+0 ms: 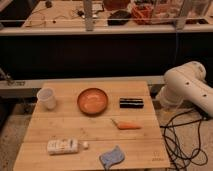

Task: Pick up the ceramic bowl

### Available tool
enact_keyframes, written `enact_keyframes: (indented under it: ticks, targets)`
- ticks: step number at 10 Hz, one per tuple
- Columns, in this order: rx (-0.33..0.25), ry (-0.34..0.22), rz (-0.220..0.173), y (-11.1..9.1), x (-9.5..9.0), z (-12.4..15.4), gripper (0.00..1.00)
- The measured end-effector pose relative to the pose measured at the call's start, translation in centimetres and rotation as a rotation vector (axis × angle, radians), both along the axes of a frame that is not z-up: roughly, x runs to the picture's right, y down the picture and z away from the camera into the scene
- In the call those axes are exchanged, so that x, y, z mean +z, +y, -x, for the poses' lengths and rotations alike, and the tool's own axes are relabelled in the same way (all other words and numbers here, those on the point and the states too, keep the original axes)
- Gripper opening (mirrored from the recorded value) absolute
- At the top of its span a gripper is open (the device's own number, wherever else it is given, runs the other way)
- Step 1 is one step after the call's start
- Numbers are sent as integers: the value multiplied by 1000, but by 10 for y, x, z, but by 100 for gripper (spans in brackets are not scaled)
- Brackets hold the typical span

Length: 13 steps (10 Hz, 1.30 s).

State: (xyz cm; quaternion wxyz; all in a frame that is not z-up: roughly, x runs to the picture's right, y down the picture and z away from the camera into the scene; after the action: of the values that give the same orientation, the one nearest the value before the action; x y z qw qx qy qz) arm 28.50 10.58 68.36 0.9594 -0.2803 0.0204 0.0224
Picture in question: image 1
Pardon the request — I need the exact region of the orange ceramic bowl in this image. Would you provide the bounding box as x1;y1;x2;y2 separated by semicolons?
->
77;88;108;116

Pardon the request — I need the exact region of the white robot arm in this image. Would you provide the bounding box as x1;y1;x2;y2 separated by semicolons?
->
156;61;213;118

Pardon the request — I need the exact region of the black rectangular box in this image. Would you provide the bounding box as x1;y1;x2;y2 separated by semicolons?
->
119;98;144;108

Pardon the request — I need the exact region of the orange carrot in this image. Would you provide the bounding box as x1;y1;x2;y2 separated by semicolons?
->
113;120;141;130

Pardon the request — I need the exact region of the translucent plastic cup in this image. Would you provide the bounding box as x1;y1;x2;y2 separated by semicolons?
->
37;88;56;110

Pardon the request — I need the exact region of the black object on shelf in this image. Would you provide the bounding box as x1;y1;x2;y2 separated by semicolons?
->
107;10;131;26

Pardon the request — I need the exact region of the blue folded cloth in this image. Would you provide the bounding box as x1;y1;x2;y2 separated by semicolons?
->
99;146;125;170

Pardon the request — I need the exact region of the white lotion bottle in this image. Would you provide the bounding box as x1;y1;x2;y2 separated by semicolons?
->
47;139;89;155

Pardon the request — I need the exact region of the orange basket on shelf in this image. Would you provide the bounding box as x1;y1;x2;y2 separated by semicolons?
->
131;5;152;25

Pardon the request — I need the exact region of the metal rail beam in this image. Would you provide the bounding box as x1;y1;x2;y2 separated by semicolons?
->
0;76;164;98

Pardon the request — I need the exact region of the black floor cable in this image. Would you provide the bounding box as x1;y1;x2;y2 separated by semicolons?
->
159;108;209;171

